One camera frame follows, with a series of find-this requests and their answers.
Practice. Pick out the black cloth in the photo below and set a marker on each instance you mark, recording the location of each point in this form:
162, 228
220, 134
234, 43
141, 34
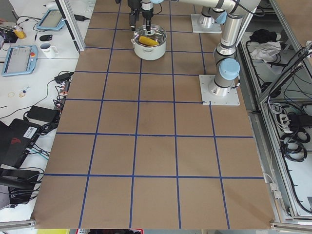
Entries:
263, 36

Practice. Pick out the black computer mouse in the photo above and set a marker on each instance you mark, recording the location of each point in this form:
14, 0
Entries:
46, 37

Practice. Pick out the blue teach pendant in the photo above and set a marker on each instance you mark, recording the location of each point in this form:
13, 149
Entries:
52, 21
20, 60

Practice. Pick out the near blue teach pendant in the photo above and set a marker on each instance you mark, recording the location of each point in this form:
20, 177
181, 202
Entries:
20, 60

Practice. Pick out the white crumpled cloth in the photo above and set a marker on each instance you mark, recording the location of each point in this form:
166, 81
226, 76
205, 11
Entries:
266, 52

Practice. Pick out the black laptop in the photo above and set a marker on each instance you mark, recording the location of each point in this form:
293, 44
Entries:
15, 141

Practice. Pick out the pale green electric pot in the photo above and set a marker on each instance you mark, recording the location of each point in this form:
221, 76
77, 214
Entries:
150, 52

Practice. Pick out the yellow cup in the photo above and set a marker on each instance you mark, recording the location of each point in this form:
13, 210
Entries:
19, 32

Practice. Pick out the black power adapter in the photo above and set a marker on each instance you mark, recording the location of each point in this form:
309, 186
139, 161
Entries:
43, 114

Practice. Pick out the yellow corn cob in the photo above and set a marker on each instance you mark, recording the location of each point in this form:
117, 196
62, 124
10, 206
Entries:
147, 41

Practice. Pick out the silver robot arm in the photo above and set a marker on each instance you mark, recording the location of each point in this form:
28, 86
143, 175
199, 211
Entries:
147, 9
230, 13

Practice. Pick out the far blue teach pendant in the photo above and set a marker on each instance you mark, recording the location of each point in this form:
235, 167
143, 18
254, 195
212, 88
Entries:
52, 21

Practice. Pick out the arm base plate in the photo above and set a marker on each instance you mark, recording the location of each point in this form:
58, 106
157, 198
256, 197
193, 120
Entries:
202, 24
211, 94

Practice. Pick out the white mug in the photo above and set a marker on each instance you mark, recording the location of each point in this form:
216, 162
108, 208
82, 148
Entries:
49, 50

